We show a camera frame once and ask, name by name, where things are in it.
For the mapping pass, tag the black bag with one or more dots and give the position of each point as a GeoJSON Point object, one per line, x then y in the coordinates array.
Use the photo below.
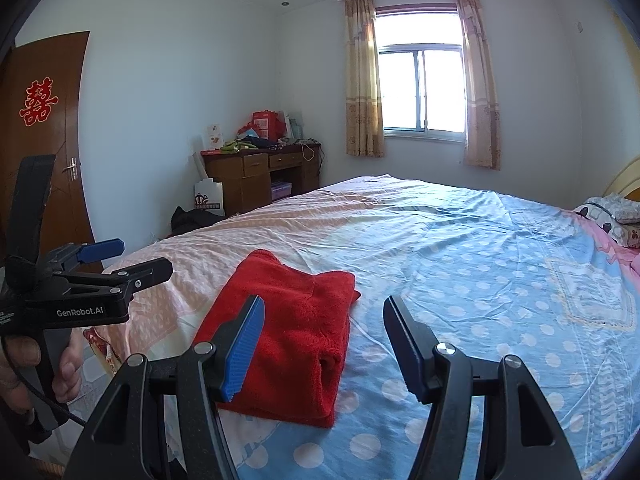
{"type": "Point", "coordinates": [192, 221]}

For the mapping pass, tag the red knitted sweater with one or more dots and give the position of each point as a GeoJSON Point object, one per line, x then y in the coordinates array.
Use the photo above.
{"type": "Point", "coordinates": [295, 320]}

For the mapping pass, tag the white framed window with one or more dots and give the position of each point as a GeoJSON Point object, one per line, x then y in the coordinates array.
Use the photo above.
{"type": "Point", "coordinates": [400, 85]}

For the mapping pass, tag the red gift box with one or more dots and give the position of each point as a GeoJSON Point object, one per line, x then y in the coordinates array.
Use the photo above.
{"type": "Point", "coordinates": [265, 125]}

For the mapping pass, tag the purple storage box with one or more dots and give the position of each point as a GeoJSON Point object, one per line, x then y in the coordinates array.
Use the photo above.
{"type": "Point", "coordinates": [281, 191]}

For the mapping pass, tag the grey patterned pillow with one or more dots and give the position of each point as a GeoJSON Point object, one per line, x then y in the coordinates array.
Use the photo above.
{"type": "Point", "coordinates": [629, 209]}

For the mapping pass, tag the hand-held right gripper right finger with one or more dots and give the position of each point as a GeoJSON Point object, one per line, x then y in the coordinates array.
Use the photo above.
{"type": "Point", "coordinates": [402, 350]}

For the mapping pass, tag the green items on desk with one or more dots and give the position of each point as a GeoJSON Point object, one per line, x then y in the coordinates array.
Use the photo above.
{"type": "Point", "coordinates": [232, 147]}

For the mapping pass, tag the brown patterned pillow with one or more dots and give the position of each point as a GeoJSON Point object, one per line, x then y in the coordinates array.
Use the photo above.
{"type": "Point", "coordinates": [632, 236]}

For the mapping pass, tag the brown wooden desk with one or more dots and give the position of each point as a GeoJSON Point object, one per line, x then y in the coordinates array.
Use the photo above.
{"type": "Point", "coordinates": [240, 185]}

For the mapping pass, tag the blue cloth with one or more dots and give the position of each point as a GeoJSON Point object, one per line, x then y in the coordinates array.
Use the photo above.
{"type": "Point", "coordinates": [252, 141]}

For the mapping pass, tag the beige patterned curtain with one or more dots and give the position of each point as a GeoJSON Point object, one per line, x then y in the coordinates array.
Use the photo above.
{"type": "Point", "coordinates": [362, 85]}
{"type": "Point", "coordinates": [480, 85]}

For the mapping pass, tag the cream wooden headboard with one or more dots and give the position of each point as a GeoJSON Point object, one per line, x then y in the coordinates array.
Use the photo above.
{"type": "Point", "coordinates": [627, 177]}

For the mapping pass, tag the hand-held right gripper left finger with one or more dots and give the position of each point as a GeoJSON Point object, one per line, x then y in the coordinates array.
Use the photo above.
{"type": "Point", "coordinates": [245, 350]}

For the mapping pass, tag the cartoon printed pillow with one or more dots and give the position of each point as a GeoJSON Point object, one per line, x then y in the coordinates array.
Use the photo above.
{"type": "Point", "coordinates": [595, 213]}

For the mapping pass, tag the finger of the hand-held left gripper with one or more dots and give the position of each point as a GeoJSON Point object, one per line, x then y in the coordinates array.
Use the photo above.
{"type": "Point", "coordinates": [147, 271]}
{"type": "Point", "coordinates": [102, 250]}

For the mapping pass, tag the white printed card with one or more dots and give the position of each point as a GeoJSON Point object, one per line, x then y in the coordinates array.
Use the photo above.
{"type": "Point", "coordinates": [214, 136]}

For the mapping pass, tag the white paper bag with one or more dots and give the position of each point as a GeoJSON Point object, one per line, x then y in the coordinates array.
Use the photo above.
{"type": "Point", "coordinates": [208, 200]}

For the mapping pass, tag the brown wooden door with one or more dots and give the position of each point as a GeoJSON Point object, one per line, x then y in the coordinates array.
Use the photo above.
{"type": "Point", "coordinates": [62, 62]}

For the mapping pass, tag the bed with patterned sheet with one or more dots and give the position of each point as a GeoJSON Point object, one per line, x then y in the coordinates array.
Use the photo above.
{"type": "Point", "coordinates": [450, 260]}

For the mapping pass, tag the white rolled paper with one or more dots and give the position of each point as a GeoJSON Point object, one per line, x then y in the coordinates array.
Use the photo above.
{"type": "Point", "coordinates": [199, 165]}

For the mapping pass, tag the red paper door decoration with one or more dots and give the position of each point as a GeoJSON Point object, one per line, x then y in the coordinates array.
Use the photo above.
{"type": "Point", "coordinates": [39, 102]}

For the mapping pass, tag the person's left hand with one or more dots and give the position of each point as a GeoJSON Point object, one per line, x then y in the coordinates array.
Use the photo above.
{"type": "Point", "coordinates": [17, 365]}

